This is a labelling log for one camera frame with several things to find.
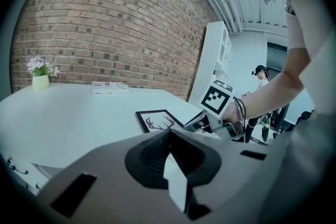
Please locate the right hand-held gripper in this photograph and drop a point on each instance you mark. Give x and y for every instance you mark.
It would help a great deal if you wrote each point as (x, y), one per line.
(216, 102)

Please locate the potted white flowers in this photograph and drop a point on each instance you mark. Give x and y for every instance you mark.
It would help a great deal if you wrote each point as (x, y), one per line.
(40, 73)

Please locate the person's right forearm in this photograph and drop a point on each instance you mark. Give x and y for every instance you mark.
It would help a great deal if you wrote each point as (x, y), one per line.
(270, 91)

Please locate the stack of books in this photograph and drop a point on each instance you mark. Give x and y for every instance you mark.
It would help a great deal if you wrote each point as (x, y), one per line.
(110, 87)

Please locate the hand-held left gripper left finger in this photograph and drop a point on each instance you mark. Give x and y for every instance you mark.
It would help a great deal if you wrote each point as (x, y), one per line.
(147, 162)

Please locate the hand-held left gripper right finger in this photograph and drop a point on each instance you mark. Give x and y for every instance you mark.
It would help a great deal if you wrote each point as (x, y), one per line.
(199, 162)

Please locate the person's right hand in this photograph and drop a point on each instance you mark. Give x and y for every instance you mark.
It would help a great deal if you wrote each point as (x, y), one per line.
(231, 112)

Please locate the round ceiling fixture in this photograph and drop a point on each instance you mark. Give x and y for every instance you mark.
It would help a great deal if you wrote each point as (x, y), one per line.
(269, 0)

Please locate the black picture frame antler print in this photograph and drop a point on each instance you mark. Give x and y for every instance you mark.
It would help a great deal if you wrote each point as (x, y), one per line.
(157, 120)

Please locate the white tall cabinet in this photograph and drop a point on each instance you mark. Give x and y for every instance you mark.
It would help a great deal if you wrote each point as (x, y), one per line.
(210, 60)

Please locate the black wristband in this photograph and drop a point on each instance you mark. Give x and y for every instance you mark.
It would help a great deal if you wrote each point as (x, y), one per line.
(241, 110)

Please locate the person's white shirt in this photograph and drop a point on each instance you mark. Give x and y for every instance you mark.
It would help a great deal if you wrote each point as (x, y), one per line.
(309, 139)

